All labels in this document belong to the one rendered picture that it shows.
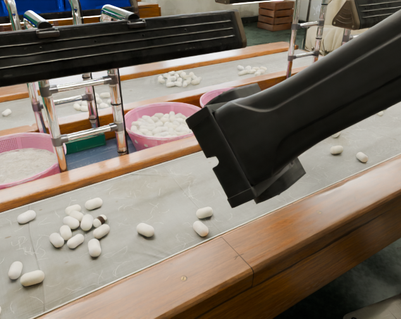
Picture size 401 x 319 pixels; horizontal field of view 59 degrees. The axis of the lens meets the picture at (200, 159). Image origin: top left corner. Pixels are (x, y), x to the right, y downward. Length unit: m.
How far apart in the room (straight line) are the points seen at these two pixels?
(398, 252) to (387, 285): 0.23
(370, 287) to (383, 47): 1.55
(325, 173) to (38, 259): 0.67
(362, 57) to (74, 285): 0.56
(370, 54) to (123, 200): 0.66
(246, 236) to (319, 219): 0.15
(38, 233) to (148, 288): 0.28
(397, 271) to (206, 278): 1.34
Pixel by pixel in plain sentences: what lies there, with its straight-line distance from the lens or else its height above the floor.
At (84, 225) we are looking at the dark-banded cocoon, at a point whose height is 0.76.
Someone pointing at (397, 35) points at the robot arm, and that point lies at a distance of 0.23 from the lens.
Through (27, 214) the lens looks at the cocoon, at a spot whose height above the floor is 0.76.
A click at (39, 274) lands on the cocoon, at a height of 0.76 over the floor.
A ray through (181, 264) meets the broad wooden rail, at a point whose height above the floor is 0.76.
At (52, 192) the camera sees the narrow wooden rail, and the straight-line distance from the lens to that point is 0.86.
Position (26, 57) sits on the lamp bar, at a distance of 0.63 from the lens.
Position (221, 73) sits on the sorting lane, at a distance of 1.64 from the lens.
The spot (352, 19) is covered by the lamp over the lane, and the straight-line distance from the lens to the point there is 1.05.
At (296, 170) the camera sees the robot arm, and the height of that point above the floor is 1.03.
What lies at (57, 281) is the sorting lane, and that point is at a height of 0.74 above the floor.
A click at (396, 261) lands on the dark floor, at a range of 1.90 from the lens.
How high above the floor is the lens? 1.22
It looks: 31 degrees down
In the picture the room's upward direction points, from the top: straight up
